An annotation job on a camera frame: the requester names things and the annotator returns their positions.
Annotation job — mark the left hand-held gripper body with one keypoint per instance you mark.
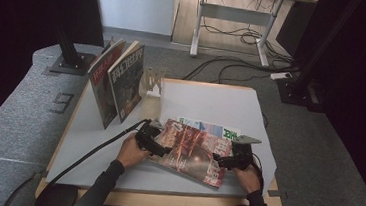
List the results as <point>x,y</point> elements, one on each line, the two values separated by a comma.
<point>148,136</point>

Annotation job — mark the black metal stand, square base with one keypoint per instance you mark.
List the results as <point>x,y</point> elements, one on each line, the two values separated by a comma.
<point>70,63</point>

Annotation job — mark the light grey table sheet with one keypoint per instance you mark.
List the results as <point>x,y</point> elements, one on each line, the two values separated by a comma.
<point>204,101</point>

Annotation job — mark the dark blue illustrated magazine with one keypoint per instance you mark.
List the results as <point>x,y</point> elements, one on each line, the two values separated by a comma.
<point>127,84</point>

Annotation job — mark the black curtain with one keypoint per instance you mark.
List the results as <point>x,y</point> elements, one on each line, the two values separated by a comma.
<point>365,99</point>
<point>28,9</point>

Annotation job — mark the wooden table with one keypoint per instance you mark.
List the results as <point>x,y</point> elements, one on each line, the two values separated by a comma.
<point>162,202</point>

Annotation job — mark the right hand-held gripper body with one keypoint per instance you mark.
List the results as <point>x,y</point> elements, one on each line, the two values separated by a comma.
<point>241,155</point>

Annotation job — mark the white-legged desk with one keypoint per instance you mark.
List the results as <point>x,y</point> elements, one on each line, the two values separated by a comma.
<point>235,14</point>

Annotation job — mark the wooden book rack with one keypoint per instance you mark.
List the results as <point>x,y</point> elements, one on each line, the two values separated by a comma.
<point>152,108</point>

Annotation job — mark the white power strip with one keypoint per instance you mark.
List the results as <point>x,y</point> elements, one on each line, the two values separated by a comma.
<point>281,76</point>

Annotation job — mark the red-brown illustrated magazine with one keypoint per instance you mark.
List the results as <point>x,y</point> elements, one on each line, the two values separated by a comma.
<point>193,154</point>

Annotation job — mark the black metal stand, slanted post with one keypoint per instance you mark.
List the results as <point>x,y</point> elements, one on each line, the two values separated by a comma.
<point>300,93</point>

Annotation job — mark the thick white book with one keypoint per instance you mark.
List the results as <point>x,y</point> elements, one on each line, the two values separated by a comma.
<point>209,128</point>

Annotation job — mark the person's left hand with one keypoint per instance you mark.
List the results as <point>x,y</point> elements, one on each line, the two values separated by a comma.
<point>131,153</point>

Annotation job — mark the grey tape strip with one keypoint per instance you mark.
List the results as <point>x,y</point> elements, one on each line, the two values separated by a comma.
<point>39,173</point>
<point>276,193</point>

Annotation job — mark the grey magazine with red banner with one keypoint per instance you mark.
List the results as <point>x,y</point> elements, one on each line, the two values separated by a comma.
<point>102,99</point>

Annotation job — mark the person's right hand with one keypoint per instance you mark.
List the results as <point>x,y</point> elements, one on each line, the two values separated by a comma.
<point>249,180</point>

